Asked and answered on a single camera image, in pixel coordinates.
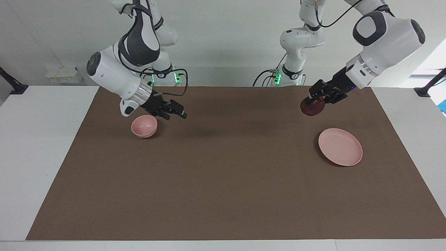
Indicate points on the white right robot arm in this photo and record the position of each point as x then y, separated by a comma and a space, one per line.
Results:
108, 73

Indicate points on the dark red apple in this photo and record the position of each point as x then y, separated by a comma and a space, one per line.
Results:
312, 108

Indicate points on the blue object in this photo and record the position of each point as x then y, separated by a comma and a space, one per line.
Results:
443, 106

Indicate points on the brown table mat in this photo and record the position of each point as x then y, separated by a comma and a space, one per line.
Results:
223, 181

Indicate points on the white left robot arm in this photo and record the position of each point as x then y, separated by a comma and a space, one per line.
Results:
386, 38

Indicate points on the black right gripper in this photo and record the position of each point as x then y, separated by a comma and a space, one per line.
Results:
155, 105

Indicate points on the pink bowl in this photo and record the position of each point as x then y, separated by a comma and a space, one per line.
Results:
143, 127

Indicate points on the black clamp stand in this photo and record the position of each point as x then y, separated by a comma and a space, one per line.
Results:
15, 89
425, 90

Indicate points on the pink plate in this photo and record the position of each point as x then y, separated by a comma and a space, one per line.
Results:
339, 146

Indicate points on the white wall socket box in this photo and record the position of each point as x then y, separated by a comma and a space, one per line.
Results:
64, 75

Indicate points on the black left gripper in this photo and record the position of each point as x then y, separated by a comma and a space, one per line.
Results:
339, 85

